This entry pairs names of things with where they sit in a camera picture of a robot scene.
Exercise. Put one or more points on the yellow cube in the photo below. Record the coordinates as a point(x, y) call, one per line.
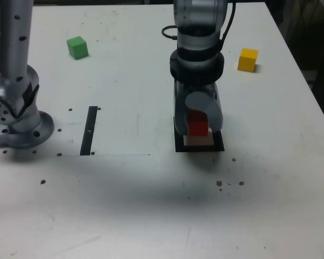
point(247, 60)

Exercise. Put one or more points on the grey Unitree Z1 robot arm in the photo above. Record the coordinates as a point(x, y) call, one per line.
point(16, 67)

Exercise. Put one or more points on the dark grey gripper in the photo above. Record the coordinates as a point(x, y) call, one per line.
point(202, 87)

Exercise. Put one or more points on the black tape strip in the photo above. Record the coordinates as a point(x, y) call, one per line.
point(88, 129)

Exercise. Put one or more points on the red cube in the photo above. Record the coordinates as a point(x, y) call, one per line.
point(198, 126)

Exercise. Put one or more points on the black tape square outline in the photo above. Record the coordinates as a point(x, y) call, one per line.
point(199, 149)

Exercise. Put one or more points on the green cube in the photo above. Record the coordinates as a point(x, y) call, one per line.
point(77, 48)

